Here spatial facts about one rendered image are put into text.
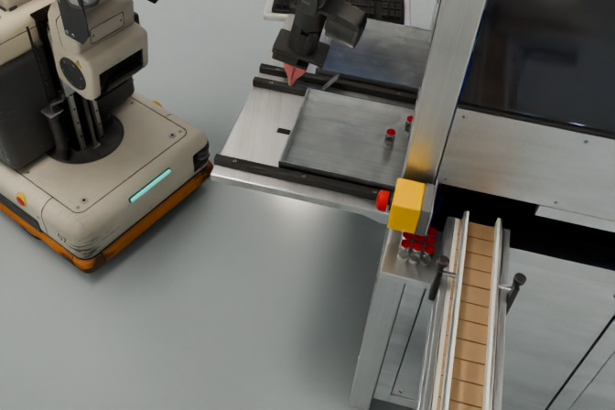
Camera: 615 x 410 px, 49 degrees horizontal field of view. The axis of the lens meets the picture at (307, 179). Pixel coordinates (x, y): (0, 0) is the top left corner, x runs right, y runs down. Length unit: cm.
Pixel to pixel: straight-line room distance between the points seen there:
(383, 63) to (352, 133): 29
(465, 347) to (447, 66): 47
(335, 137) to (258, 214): 103
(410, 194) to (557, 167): 26
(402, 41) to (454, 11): 81
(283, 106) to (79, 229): 88
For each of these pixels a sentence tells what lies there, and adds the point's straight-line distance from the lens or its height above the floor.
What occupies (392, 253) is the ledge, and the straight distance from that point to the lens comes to 134.
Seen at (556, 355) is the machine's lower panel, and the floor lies 53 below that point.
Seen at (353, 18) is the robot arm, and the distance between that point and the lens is 121.
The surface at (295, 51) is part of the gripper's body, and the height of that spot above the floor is 118.
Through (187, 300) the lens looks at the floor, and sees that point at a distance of 232.
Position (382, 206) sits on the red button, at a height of 100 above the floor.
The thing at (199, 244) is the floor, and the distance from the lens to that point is 245.
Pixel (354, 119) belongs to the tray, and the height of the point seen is 88.
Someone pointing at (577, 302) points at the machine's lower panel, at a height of 75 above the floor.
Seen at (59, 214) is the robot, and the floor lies 27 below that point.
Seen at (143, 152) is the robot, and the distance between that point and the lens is 239.
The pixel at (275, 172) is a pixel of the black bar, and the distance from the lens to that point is 143.
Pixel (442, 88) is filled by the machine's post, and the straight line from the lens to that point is 115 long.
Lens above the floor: 194
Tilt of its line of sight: 47 degrees down
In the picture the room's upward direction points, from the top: 5 degrees clockwise
